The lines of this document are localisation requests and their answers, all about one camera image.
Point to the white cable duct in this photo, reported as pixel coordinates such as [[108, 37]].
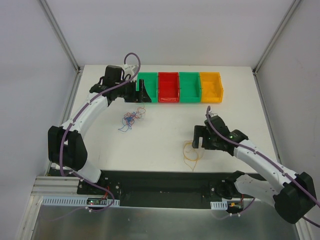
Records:
[[219, 205], [79, 202]]

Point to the yellow plastic bin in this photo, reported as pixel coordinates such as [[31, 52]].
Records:
[[211, 87]]

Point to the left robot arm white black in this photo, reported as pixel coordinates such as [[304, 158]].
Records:
[[66, 146]]

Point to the green plastic bin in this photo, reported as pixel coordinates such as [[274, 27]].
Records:
[[190, 87], [150, 83]]

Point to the aluminium frame rail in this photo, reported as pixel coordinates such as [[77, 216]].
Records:
[[55, 186]]

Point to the right white cable duct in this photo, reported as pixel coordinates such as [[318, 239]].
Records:
[[219, 205]]

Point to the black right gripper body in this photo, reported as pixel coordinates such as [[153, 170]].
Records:
[[204, 139]]

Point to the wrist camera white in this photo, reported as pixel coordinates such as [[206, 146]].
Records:
[[210, 114], [129, 69]]

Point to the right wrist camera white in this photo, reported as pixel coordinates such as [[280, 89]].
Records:
[[210, 114]]

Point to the green plastic bin right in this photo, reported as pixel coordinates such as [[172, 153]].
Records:
[[190, 87]]

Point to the green plastic bin left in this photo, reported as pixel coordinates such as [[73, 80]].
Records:
[[150, 83]]

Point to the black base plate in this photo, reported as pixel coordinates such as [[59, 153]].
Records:
[[179, 190]]

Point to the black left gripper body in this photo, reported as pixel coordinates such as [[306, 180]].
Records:
[[136, 91]]

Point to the red plastic bin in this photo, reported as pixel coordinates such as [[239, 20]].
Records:
[[168, 87]]

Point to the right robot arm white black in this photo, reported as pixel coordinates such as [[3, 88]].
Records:
[[291, 194]]

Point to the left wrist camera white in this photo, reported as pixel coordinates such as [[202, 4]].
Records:
[[129, 69]]

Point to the left white cable duct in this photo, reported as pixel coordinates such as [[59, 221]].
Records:
[[79, 202]]

